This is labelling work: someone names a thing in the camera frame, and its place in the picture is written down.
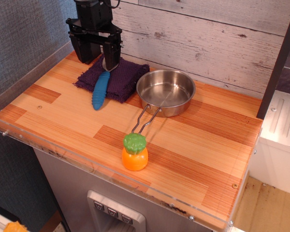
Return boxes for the orange bottle with green cap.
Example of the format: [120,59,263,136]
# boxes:
[122,133,148,171]

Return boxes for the clear acrylic table guard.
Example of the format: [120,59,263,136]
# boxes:
[0,36,263,230]

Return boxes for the orange object bottom left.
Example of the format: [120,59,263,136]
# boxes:
[3,221,28,232]

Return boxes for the silver pot with wire handle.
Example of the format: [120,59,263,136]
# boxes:
[131,69,196,134]

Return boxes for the silver dispenser panel with buttons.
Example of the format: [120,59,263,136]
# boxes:
[87,190,146,232]

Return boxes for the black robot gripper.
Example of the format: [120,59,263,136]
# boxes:
[66,0,122,71]

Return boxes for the blue handled metal spoon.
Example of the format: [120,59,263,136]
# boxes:
[92,58,119,111]

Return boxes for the dark right frame post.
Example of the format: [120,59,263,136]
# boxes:
[257,23,290,119]

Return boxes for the grey toy fridge cabinet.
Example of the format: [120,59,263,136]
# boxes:
[34,149,209,232]

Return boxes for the purple folded cloth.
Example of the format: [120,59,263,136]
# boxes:
[74,55,150,103]

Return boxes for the white toy sink unit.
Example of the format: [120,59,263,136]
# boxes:
[249,91,290,193]

